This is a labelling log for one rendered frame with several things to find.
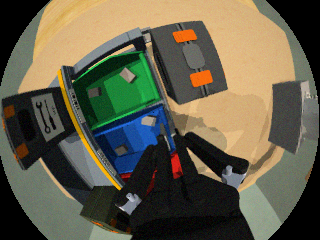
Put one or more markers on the blue bin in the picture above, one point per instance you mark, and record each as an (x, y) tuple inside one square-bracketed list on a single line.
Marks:
[(135, 135)]

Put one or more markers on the green open bin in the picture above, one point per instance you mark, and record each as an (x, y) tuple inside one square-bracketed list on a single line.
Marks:
[(117, 94)]

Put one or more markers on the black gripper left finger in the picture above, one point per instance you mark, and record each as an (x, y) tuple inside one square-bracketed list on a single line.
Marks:
[(136, 187)]

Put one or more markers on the dark grey metal shelf rack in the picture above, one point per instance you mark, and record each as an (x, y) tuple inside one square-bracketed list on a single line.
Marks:
[(69, 161)]

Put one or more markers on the red open bin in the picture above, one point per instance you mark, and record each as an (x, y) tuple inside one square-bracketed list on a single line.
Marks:
[(176, 171)]

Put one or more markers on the yellow flat bar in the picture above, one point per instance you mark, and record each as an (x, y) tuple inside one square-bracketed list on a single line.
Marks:
[(84, 140)]

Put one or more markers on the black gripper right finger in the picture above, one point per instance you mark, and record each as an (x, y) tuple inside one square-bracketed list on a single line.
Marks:
[(233, 169)]

